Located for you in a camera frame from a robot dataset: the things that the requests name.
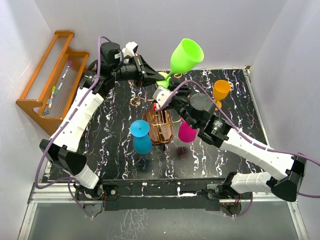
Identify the green capped marker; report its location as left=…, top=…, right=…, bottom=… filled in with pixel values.
left=51, top=82, right=63, bottom=95

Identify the orange wine glass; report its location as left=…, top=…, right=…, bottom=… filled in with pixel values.
left=213, top=79, right=231, bottom=108

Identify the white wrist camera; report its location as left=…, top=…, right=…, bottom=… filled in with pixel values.
left=121, top=41, right=139, bottom=64
left=152, top=85, right=172, bottom=110

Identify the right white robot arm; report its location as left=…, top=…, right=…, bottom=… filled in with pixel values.
left=156, top=80, right=307, bottom=202

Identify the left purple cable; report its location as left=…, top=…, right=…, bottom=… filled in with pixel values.
left=34, top=35, right=121, bottom=220

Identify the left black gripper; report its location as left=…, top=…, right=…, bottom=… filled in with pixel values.
left=111, top=53, right=165, bottom=88

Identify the pink capped marker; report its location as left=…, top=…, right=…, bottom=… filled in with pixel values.
left=61, top=61, right=73, bottom=81

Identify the gold wire wine glass rack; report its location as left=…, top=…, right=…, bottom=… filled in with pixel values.
left=130, top=96, right=182, bottom=150

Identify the pink wine glass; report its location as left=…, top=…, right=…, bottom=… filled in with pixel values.
left=178, top=120, right=197, bottom=143

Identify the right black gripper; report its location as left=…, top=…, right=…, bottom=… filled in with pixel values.
left=161, top=78, right=199, bottom=131

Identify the orange tipped marker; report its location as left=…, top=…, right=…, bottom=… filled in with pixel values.
left=48, top=92, right=55, bottom=109

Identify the orange wooden rack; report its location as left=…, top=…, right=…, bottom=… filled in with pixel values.
left=16, top=30, right=90, bottom=135

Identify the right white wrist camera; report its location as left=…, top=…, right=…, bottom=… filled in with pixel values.
left=152, top=85, right=172, bottom=110

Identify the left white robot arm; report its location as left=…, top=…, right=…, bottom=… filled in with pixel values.
left=35, top=40, right=167, bottom=200

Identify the green wine glass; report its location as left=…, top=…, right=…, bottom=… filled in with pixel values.
left=156, top=38, right=204, bottom=88

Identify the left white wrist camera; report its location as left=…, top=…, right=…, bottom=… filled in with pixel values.
left=121, top=41, right=139, bottom=64

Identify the blue wine glass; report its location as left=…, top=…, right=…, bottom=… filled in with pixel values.
left=130, top=119, right=153, bottom=155

